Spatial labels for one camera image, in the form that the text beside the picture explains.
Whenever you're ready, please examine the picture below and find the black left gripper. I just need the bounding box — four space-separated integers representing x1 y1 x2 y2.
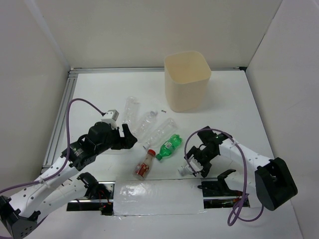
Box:
96 123 138 155

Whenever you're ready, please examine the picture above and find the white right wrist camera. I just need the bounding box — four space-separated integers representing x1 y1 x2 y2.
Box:
184 157 203 176

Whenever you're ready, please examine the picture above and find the green plastic bottle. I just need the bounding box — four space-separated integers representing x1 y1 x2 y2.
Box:
156 134 182 161

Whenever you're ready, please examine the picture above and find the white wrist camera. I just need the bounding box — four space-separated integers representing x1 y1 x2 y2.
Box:
184 157 203 176
101 110 119 129

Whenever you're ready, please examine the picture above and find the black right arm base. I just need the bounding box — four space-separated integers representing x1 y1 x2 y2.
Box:
197 180 242 209

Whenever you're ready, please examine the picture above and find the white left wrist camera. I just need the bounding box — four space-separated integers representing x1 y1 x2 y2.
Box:
101 110 119 129

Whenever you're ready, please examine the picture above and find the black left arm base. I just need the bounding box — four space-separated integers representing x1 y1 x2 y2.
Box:
66 181 115 216

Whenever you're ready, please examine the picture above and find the red label bottle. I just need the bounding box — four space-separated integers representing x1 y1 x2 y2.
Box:
134 149 156 180

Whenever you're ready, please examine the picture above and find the aluminium frame rail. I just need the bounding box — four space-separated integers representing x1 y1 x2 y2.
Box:
43 67 258 179

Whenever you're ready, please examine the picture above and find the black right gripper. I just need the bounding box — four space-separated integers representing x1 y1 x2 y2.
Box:
184 146 218 178

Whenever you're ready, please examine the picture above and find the clear bottle grey cap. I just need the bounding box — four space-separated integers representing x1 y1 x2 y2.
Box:
133 111 158 141

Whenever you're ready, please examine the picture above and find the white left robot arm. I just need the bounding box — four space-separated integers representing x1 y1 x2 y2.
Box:
0 122 138 239

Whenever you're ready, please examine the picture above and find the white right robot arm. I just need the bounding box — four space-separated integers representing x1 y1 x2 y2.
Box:
179 126 298 211

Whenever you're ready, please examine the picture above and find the clear bottle white cap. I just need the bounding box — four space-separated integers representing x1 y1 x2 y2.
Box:
143 118 177 150

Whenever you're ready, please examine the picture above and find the beige plastic bin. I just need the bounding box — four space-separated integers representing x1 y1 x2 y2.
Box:
164 51 211 113

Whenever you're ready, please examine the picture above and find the clear bottle blue cap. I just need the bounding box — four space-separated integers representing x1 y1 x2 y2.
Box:
123 96 140 126

